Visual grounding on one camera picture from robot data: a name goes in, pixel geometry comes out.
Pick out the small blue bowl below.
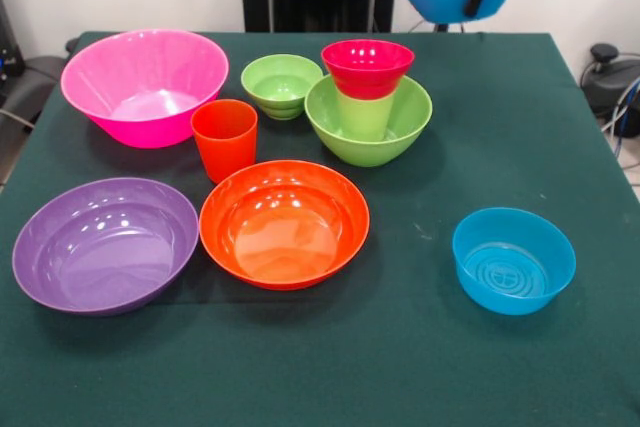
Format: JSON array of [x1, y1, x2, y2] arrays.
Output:
[[452, 206, 577, 317]]

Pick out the small crimson bowl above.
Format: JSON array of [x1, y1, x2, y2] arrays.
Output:
[[320, 39, 416, 101]]

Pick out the black computer tower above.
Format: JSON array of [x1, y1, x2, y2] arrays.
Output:
[[0, 0, 25, 98]]

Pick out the medium green bowl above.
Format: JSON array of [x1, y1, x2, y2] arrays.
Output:
[[304, 75, 433, 168]]

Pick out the orange cup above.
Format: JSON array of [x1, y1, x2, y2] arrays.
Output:
[[190, 98, 259, 186]]

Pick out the dark green tablecloth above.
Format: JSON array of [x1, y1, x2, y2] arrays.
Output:
[[0, 30, 640, 427]]

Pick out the large pink bowl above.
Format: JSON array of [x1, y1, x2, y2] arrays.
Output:
[[60, 29, 230, 150]]

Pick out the small green bowl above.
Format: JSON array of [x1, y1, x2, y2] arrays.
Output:
[[240, 53, 325, 121]]

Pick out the light green cup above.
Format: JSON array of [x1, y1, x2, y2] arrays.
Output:
[[337, 91, 396, 142]]

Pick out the wide orange bowl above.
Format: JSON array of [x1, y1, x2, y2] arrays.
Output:
[[198, 160, 371, 292]]

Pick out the wide purple bowl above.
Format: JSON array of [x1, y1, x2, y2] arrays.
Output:
[[11, 177, 200, 318]]

